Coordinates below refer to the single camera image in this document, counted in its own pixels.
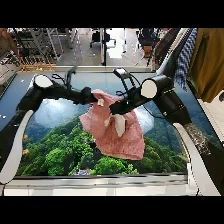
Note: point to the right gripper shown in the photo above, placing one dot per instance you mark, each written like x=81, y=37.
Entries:
x=120, y=106

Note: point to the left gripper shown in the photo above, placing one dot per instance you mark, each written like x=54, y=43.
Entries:
x=89, y=95

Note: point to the pink checked shirt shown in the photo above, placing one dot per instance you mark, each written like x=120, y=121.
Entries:
x=124, y=146

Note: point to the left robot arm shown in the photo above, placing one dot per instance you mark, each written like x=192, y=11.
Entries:
x=33, y=96

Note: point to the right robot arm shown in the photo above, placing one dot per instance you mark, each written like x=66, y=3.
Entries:
x=170, y=100

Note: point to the blue checked shirt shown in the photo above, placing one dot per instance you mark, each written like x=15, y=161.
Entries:
x=185, y=56

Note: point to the olive garment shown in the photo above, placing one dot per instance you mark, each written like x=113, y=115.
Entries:
x=208, y=63

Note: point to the silver frame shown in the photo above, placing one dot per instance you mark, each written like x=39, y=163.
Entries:
x=100, y=186

